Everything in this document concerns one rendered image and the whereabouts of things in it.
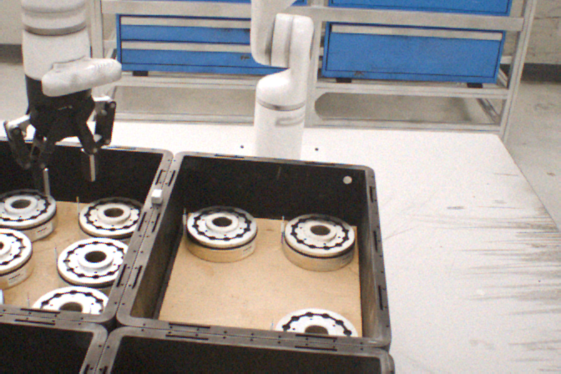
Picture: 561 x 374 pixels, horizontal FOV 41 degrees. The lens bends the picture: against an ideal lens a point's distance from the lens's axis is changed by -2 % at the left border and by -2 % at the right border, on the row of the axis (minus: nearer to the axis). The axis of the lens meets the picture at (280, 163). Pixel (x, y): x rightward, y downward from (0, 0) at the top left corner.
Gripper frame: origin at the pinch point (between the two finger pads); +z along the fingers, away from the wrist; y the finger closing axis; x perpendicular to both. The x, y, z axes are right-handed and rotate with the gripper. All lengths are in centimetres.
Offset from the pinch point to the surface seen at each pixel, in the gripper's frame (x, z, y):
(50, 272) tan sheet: -4.8, 17.2, 1.4
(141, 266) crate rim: 12.5, 7.4, -2.7
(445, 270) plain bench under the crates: 18, 30, -60
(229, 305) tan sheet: 15.2, 17.2, -14.2
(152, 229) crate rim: 6.9, 7.3, -7.9
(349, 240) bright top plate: 16.9, 14.0, -34.4
